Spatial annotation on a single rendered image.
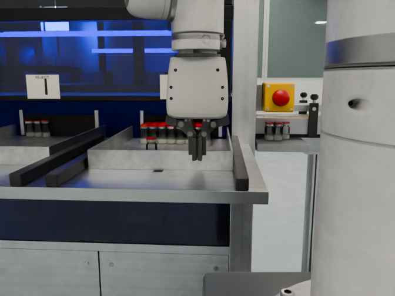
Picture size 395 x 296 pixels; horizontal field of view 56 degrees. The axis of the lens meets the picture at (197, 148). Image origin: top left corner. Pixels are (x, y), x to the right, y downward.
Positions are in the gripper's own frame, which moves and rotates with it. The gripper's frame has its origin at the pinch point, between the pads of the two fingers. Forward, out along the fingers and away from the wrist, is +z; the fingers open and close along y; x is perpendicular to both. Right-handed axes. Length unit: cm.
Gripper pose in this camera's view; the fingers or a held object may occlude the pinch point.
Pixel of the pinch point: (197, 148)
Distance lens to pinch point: 62.9
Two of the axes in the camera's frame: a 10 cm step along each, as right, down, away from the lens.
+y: -10.0, -0.1, 0.7
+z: 0.0, 9.8, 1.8
